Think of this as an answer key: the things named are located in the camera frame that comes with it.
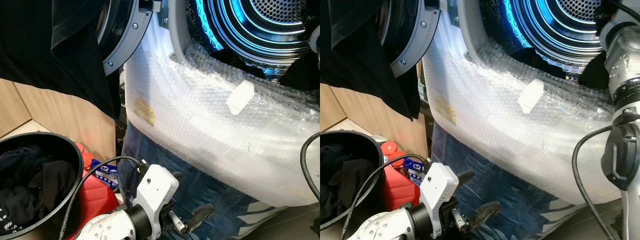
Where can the white bubble-wrapped washing machine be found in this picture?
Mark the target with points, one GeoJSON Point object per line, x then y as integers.
{"type": "Point", "coordinates": [200, 140]}
{"type": "Point", "coordinates": [500, 140]}

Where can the dark clothes pile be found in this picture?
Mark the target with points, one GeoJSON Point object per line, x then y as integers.
{"type": "Point", "coordinates": [345, 185]}
{"type": "Point", "coordinates": [25, 185]}

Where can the steel washer drum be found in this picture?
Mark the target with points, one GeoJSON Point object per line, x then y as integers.
{"type": "Point", "coordinates": [560, 25]}
{"type": "Point", "coordinates": [270, 20]}

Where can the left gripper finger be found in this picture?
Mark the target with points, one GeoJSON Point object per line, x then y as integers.
{"type": "Point", "coordinates": [466, 177]}
{"type": "Point", "coordinates": [176, 177]}
{"type": "Point", "coordinates": [485, 214]}
{"type": "Point", "coordinates": [200, 216]}

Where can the grey round washer door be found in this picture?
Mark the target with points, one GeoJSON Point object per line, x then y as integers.
{"type": "Point", "coordinates": [420, 35]}
{"type": "Point", "coordinates": [132, 35]}

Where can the black laundry bucket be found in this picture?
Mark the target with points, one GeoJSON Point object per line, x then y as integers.
{"type": "Point", "coordinates": [75, 165]}
{"type": "Point", "coordinates": [376, 165]}

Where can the yellow washer sticker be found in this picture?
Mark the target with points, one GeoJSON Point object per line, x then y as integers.
{"type": "Point", "coordinates": [144, 111]}
{"type": "Point", "coordinates": [446, 111]}

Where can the blue white package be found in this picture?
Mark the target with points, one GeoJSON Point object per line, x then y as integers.
{"type": "Point", "coordinates": [106, 172]}
{"type": "Point", "coordinates": [414, 170]}

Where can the blue patterned plastic sheet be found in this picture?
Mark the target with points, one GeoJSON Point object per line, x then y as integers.
{"type": "Point", "coordinates": [210, 195]}
{"type": "Point", "coordinates": [520, 205]}

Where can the light wooden cabinet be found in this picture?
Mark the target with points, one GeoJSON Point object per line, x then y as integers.
{"type": "Point", "coordinates": [65, 120]}
{"type": "Point", "coordinates": [370, 125]}

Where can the black hanging garment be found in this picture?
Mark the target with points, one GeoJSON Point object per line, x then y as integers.
{"type": "Point", "coordinates": [45, 40]}
{"type": "Point", "coordinates": [360, 40]}

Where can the dark garment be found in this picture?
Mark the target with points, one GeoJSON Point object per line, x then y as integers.
{"type": "Point", "coordinates": [302, 75]}
{"type": "Point", "coordinates": [597, 75]}

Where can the white tape piece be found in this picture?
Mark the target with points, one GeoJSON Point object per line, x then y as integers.
{"type": "Point", "coordinates": [240, 97]}
{"type": "Point", "coordinates": [531, 96]}

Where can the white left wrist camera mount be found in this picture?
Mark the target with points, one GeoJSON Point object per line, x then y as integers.
{"type": "Point", "coordinates": [437, 185]}
{"type": "Point", "coordinates": [155, 187]}

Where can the red detergent jug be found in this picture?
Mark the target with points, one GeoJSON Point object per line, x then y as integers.
{"type": "Point", "coordinates": [97, 197]}
{"type": "Point", "coordinates": [397, 185]}

